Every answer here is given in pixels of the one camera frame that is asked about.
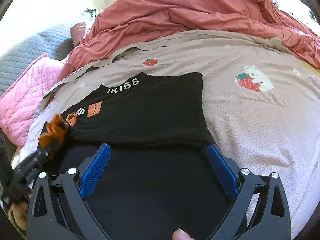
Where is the black printed t-shirt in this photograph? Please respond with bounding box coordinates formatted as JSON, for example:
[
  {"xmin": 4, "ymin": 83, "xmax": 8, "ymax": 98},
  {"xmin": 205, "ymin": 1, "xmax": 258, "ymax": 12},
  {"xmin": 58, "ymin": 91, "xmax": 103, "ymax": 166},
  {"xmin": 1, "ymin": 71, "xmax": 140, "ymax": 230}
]
[{"xmin": 41, "ymin": 71, "xmax": 234, "ymax": 240}]

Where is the pink quilted blanket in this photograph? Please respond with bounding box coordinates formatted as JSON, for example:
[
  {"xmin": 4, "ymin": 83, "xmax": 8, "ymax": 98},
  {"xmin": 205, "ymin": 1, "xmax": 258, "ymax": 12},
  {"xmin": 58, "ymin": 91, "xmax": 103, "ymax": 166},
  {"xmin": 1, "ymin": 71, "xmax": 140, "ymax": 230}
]
[{"xmin": 1, "ymin": 53, "xmax": 65, "ymax": 148}]

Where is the red crumpled duvet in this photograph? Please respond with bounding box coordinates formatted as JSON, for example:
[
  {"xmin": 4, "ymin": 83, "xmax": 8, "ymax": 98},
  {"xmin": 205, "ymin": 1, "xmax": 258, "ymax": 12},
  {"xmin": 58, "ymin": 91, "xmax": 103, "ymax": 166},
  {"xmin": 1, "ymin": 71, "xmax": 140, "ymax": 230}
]
[{"xmin": 66, "ymin": 0, "xmax": 319, "ymax": 72}]

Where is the grey quilted pillow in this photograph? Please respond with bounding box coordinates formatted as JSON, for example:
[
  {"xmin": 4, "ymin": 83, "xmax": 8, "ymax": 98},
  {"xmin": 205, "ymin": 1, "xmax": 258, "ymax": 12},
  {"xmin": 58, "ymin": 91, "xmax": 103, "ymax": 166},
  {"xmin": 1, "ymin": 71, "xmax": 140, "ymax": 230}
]
[{"xmin": 1, "ymin": 23, "xmax": 73, "ymax": 94}]

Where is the beige strawberry bed sheet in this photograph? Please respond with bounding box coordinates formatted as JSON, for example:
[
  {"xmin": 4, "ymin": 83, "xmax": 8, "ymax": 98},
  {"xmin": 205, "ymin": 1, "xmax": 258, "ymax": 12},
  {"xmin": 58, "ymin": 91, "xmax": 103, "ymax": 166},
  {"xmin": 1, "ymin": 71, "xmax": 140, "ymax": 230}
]
[{"xmin": 16, "ymin": 30, "xmax": 319, "ymax": 236}]

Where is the right hand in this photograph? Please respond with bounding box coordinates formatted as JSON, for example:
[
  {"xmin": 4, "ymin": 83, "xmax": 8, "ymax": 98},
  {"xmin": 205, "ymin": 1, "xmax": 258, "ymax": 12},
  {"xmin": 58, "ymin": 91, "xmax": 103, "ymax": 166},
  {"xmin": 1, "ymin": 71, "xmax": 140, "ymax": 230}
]
[{"xmin": 171, "ymin": 228, "xmax": 194, "ymax": 240}]

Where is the left hand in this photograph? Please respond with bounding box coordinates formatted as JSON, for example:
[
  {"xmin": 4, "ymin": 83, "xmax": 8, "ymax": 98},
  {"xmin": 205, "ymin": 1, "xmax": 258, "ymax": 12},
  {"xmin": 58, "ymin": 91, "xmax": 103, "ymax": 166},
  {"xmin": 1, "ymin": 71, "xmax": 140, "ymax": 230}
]
[{"xmin": 10, "ymin": 202, "xmax": 29, "ymax": 231}]

